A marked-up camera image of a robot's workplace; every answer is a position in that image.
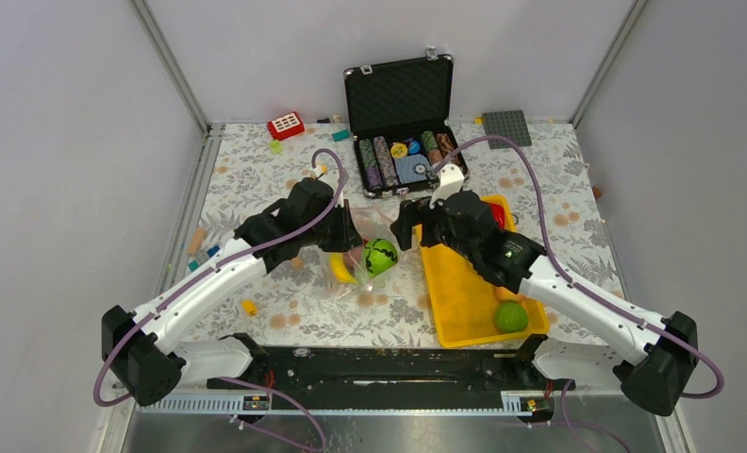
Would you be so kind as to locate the yellow plastic tray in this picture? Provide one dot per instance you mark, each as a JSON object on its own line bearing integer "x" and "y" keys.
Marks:
{"x": 461, "y": 289}

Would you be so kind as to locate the red toy apple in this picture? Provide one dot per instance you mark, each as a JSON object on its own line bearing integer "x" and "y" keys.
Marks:
{"x": 353, "y": 258}

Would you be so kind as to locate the clear zip top bag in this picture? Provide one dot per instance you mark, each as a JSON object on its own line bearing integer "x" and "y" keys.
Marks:
{"x": 371, "y": 223}

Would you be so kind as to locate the floral table mat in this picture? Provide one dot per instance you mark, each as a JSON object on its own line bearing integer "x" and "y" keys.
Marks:
{"x": 294, "y": 305}

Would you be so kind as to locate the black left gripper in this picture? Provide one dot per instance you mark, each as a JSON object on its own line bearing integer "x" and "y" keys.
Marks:
{"x": 348, "y": 238}

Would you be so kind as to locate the green striped toy watermelon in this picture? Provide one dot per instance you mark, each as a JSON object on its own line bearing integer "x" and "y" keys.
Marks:
{"x": 379, "y": 256}

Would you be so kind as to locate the grey lego baseplate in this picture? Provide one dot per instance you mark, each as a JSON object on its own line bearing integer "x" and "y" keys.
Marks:
{"x": 510, "y": 124}

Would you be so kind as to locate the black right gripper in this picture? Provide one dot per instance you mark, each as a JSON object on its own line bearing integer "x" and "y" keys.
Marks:
{"x": 413, "y": 212}

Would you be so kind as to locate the small yellow block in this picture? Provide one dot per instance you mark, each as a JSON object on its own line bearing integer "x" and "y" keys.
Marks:
{"x": 249, "y": 307}

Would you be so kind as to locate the teal small block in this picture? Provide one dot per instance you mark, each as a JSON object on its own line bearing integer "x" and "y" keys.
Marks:
{"x": 341, "y": 135}

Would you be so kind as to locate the red white toy block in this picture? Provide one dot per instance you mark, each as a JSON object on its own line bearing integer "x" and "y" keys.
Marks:
{"x": 286, "y": 126}

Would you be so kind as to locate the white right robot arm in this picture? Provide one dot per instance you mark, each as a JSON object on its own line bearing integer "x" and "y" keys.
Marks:
{"x": 656, "y": 354}

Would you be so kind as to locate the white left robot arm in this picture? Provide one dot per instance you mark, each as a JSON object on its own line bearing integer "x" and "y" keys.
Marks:
{"x": 141, "y": 347}

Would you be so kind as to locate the yellow toy banana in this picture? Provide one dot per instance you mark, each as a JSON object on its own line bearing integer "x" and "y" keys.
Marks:
{"x": 339, "y": 268}

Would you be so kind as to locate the wooden cylinder block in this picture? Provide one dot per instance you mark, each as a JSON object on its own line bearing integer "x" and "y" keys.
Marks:
{"x": 196, "y": 241}

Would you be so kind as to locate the green toy lime front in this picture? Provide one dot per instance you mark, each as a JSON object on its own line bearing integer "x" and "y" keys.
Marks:
{"x": 511, "y": 317}

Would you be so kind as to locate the black poker chip case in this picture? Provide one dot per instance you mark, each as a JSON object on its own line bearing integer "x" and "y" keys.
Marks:
{"x": 398, "y": 115}

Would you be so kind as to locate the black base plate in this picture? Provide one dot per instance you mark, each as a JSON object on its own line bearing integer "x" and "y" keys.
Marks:
{"x": 383, "y": 379}

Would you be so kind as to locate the orange toy peach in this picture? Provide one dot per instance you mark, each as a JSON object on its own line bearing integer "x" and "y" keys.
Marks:
{"x": 505, "y": 295}

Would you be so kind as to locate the light green small block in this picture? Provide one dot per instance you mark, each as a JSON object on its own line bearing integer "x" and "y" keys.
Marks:
{"x": 276, "y": 147}

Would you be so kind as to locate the red toy pepper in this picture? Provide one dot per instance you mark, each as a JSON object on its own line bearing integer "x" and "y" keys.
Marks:
{"x": 499, "y": 215}

